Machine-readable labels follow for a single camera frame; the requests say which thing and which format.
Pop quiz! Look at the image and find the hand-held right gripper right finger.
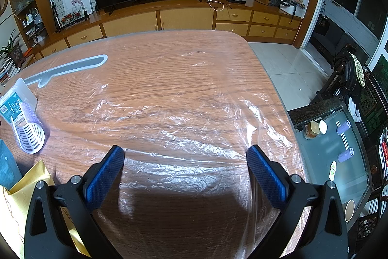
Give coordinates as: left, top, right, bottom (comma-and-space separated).
246, 144, 349, 259

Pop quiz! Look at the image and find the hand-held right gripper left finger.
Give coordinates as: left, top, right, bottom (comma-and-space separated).
24, 145, 125, 259

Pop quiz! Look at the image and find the brown jar cream lid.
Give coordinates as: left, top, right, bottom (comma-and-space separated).
304, 121, 321, 140

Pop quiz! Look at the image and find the glass coffee table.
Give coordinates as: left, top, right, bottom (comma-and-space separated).
288, 97, 373, 235

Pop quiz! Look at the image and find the purple hair roller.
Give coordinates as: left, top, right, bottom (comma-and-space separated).
337, 148, 355, 163
336, 120, 352, 135
11, 104, 47, 155

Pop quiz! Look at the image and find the yellow padded envelope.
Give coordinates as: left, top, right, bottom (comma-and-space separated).
0, 160, 91, 259

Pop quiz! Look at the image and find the brown paper cup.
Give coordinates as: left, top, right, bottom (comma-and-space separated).
344, 200, 359, 222

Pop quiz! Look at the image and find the teal cloth pouch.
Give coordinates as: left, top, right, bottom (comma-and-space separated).
0, 139, 23, 190

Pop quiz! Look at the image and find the wooden chair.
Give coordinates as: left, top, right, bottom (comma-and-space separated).
315, 45, 372, 126

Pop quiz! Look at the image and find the white plastic bag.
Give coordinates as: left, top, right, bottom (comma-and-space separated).
347, 96, 362, 124

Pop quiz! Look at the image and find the grey oblong table inlay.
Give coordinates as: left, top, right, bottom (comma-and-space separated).
24, 54, 108, 88

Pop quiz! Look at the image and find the translucent plastic box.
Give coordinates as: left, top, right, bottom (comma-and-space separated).
0, 78, 38, 126

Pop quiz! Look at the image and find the dark jacket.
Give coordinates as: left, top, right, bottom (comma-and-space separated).
333, 50, 364, 105

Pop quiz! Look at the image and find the floral cloth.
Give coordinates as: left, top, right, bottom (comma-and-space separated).
350, 53, 368, 88

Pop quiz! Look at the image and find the stack of books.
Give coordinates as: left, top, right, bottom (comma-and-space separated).
0, 57, 19, 86

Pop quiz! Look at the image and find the potted green plant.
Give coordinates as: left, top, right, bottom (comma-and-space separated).
0, 30, 26, 68

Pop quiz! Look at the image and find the red flower framed picture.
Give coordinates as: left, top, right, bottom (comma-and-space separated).
58, 11, 90, 31

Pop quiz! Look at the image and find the white box with dark tray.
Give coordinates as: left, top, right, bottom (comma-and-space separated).
279, 0, 306, 17

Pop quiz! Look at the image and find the wooden sideboard cabinet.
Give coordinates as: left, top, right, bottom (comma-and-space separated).
23, 0, 304, 65

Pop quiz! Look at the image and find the thin leaning rod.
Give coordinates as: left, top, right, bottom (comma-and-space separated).
45, 0, 61, 33

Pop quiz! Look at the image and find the glass shelf with bottles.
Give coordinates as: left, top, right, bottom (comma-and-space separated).
6, 0, 50, 49

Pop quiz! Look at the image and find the thin cable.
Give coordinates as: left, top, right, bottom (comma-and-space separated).
205, 0, 233, 11

